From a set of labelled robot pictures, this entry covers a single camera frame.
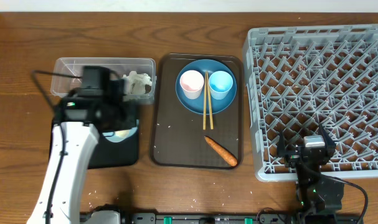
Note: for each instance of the brown serving tray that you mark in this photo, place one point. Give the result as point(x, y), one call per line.
point(178, 136)

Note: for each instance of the wooden chopstick right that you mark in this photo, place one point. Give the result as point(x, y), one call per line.
point(209, 101)

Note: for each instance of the clear plastic bin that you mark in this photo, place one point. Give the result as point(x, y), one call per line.
point(73, 66)

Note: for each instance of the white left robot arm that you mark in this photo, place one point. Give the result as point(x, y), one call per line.
point(61, 193)

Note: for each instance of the grey dishwasher rack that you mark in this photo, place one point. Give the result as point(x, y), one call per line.
point(301, 78)

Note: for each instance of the dark blue plate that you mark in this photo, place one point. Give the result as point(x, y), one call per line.
point(202, 66)

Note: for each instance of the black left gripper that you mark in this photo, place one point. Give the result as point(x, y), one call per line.
point(127, 126)

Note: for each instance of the light blue bowl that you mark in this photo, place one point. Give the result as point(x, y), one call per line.
point(121, 135)

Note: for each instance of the orange carrot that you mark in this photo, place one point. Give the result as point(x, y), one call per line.
point(222, 152)

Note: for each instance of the black plastic tray bin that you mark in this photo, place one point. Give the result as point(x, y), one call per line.
point(94, 151)

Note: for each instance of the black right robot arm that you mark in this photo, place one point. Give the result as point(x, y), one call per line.
point(320, 196)

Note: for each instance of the light blue cup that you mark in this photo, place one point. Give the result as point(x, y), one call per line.
point(220, 83)

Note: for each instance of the white tissue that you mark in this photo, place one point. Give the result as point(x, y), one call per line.
point(137, 83)

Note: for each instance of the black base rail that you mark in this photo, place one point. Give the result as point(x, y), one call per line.
point(112, 214)

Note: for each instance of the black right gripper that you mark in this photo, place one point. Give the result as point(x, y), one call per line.
point(292, 156)

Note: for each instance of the pink cup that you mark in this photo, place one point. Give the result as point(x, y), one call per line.
point(192, 83)

